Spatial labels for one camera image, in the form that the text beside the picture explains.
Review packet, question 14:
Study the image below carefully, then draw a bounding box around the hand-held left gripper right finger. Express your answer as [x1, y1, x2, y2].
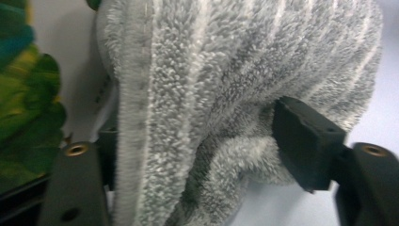
[271, 95, 399, 226]

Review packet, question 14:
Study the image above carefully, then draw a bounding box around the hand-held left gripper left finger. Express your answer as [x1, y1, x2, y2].
[37, 127, 119, 226]

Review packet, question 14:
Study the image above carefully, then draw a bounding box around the white caterpillar picture book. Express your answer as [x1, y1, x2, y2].
[0, 0, 120, 196]

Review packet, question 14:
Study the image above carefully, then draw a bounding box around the grey striped fluffy cloth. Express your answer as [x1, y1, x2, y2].
[94, 0, 385, 226]

